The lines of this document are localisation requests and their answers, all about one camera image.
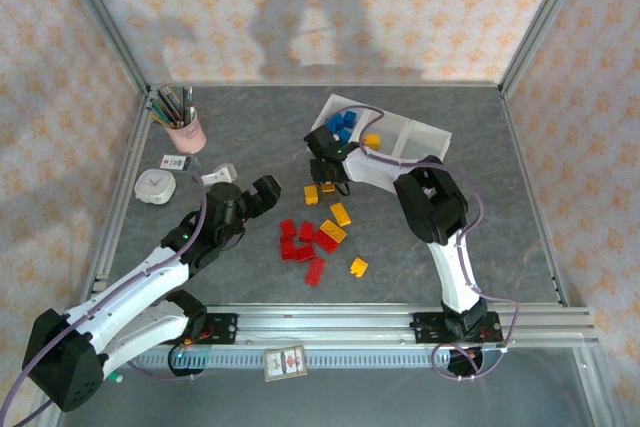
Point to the yellow lego brick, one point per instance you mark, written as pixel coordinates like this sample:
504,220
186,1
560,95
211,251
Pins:
372,141
328,187
359,267
332,230
340,214
311,194

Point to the blue lego brick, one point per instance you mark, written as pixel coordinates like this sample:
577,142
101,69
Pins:
344,136
337,117
350,118
333,125

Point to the red lego brick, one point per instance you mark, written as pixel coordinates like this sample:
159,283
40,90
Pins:
288,228
315,271
306,253
288,249
326,243
306,232

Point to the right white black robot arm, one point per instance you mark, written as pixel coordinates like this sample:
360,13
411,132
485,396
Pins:
430,207

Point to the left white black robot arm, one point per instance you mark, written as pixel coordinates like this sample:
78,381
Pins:
125,292

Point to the white badge card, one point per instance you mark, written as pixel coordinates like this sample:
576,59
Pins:
176,162

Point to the white square clock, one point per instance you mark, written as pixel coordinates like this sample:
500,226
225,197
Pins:
155,187

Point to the pink pencil cup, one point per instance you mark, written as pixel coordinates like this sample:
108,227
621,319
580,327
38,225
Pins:
187,134

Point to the white three-compartment container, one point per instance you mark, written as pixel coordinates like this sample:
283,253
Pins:
425,134

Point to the dark pen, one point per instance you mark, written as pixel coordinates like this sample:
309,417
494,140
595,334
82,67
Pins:
189,102

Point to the coloured pencil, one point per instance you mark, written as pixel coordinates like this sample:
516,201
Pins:
170,99
165,108

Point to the red-white label card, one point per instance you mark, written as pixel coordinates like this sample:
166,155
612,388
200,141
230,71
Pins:
285,363

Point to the aluminium side rail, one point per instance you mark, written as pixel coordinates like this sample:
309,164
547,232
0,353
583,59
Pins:
537,207
122,187

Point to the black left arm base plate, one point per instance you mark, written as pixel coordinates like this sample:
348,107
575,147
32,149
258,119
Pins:
220,328

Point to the aluminium mounting rail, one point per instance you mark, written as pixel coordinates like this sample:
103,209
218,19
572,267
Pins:
325,324

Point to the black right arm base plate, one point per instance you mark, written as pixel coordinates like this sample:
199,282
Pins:
427,327

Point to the aluminium frame post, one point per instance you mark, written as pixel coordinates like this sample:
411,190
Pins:
547,17
100,17

